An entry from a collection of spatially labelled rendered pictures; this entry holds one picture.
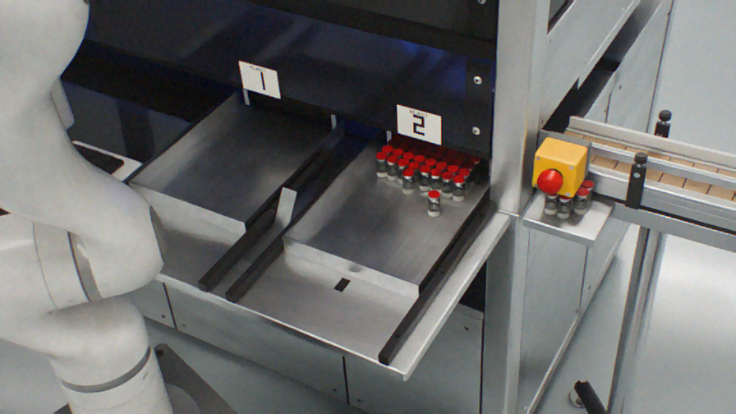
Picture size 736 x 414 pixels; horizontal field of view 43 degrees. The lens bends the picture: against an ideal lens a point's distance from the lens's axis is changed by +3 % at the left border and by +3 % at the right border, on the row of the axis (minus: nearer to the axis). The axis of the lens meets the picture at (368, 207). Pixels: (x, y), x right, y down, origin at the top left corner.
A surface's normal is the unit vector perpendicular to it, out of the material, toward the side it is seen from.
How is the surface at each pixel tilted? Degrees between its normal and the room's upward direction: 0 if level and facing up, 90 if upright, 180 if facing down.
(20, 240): 25
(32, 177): 104
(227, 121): 0
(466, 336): 90
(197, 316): 90
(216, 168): 0
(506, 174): 90
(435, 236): 0
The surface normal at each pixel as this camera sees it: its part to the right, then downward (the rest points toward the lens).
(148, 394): 0.87, 0.28
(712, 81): -0.06, -0.75
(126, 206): 0.87, -0.43
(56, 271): 0.24, 0.25
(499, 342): -0.50, 0.58
